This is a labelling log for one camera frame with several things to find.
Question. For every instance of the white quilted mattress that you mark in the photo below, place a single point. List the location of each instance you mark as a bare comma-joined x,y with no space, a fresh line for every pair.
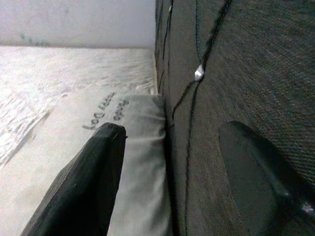
73,71

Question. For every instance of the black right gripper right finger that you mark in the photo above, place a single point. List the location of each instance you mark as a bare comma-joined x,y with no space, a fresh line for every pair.
258,184

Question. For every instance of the silver headboard stud button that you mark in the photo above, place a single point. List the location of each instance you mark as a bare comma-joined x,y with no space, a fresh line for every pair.
199,72

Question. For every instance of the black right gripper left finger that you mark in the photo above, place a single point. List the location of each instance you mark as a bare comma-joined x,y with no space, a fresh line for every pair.
81,191

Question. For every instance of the white pillow with lettering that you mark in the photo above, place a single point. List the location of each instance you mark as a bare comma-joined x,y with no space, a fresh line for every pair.
142,159

